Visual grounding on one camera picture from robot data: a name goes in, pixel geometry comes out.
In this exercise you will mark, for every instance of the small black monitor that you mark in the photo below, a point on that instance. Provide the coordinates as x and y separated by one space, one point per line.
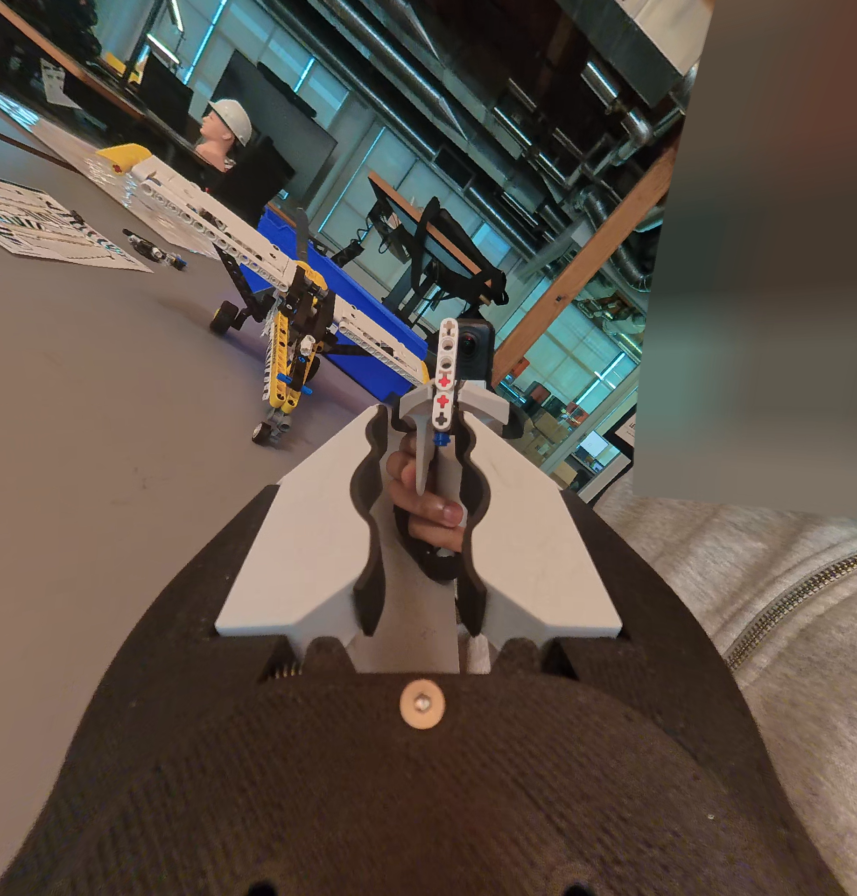
164 91

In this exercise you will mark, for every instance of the person's right hand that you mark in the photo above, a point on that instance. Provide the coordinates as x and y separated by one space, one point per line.
432 518

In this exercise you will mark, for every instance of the silver ventilation pipe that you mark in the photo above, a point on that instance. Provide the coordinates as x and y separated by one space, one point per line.
621 231

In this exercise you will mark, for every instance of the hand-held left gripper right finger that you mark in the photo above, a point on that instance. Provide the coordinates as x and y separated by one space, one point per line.
540 560

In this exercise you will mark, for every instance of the yellow lego panel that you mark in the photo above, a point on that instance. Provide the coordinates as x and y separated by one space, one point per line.
124 155

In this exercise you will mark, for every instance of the blue plastic bin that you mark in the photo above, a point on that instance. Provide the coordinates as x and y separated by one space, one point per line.
362 297

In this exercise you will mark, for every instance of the clear plastic bag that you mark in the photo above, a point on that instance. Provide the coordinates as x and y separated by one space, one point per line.
113 183

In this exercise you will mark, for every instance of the white paper booklet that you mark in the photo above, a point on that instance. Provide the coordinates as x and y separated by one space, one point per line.
61 84

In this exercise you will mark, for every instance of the yellow white lego plane model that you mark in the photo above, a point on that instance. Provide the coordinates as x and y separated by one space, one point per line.
288 336

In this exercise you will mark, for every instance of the printed instruction sheet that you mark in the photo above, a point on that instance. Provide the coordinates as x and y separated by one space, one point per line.
43 231

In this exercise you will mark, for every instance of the large black monitor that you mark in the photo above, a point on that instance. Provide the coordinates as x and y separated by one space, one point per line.
281 119

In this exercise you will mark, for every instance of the long wooden edged table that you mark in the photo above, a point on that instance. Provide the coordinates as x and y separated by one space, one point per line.
85 84

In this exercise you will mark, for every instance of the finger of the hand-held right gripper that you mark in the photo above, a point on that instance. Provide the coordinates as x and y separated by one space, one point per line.
418 406
481 404

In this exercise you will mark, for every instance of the mannequin head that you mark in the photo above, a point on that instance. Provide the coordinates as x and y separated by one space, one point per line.
211 143

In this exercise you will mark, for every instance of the white lego beam assembly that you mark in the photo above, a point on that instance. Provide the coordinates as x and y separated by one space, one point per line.
447 364

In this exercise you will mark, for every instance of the wooden ceiling beam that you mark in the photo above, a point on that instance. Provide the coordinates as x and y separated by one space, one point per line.
582 266

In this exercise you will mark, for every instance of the grey zip hoodie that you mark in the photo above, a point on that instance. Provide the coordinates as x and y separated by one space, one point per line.
785 700

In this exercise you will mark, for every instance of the small blue black lego pin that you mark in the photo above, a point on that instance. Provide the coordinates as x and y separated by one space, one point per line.
176 262

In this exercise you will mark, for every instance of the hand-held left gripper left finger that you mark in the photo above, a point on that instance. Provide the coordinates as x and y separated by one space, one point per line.
309 546

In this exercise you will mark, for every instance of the black lego axle piece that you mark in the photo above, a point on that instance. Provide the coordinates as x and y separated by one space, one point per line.
143 243

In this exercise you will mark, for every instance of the white hard hat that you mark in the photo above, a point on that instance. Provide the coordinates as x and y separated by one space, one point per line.
234 119

